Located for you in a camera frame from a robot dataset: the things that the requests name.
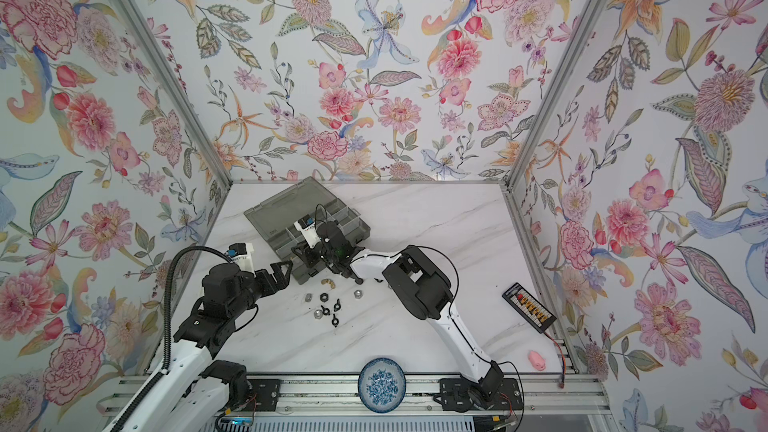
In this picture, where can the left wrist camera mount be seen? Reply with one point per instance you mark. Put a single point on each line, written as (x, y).
(242, 255)

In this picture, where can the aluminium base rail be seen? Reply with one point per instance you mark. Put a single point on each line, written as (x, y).
(337, 394)

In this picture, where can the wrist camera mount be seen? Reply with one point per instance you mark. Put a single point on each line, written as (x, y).
(242, 255)
(307, 227)

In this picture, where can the pink eraser toy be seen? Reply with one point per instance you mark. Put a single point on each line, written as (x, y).
(537, 361)

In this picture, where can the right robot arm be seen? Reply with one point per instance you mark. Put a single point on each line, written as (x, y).
(422, 287)

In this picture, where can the black remote with buttons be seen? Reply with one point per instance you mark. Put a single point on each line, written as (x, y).
(529, 308)

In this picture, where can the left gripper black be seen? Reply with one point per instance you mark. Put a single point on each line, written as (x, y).
(272, 287)

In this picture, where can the blue white patterned plate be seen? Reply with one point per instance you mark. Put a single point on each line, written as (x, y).
(381, 385)

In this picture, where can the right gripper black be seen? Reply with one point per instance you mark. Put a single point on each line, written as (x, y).
(308, 254)

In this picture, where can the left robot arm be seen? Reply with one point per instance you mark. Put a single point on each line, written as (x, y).
(191, 385)

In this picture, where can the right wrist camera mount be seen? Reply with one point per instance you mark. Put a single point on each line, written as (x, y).
(307, 227)

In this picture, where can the grey plastic organizer box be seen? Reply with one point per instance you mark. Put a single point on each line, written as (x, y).
(287, 221)

